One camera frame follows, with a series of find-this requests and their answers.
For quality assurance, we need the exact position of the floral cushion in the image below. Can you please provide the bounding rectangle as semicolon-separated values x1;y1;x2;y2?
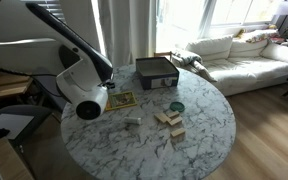
239;28;282;44

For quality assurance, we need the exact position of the dark grey office chair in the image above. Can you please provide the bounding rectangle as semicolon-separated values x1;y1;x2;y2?
0;104;54;148

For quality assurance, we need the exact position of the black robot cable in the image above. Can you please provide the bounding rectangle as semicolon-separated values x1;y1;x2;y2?
0;58;67;98

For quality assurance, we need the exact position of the white paper sheet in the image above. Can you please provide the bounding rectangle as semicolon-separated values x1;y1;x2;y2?
0;113;35;141

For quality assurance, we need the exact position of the large bright window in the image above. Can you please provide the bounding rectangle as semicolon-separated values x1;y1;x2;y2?
156;0;288;38

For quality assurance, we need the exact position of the blue grey upholstered chair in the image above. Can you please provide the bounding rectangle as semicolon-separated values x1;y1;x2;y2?
30;74;69;111

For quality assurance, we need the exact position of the navy cardboard box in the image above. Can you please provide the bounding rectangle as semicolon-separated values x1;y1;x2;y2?
135;56;181;91

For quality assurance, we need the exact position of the small white tube bottle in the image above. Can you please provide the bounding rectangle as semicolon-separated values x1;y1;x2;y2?
123;116;143;126

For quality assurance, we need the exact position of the wooden desk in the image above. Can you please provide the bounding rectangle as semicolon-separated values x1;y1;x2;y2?
0;71;34;102

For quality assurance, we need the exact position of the white sofa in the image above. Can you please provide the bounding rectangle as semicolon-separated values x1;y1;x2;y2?
172;29;288;97

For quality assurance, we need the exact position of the crumpled grey white blanket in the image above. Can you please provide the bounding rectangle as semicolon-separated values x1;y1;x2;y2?
169;48;219;83

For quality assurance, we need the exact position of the small wooden block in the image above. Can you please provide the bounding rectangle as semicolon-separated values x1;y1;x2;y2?
165;109;181;119
153;111;172;124
167;116;184;127
169;127;187;139

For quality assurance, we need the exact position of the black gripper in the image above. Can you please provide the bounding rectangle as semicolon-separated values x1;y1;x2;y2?
99;79;116;90

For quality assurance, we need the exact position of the yellow green picture book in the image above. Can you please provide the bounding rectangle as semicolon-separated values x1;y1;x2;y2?
105;90;138;112

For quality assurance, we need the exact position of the light sheer curtain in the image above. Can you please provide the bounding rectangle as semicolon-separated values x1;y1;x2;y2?
58;0;159;69

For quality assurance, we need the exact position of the round green lid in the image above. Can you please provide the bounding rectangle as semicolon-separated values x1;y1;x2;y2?
169;101;186;113

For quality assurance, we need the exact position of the wooden slat chair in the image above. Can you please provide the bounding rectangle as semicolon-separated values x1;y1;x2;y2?
152;51;173;62

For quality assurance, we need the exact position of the white floor lamp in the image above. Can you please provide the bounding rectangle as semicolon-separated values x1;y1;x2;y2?
274;0;288;34

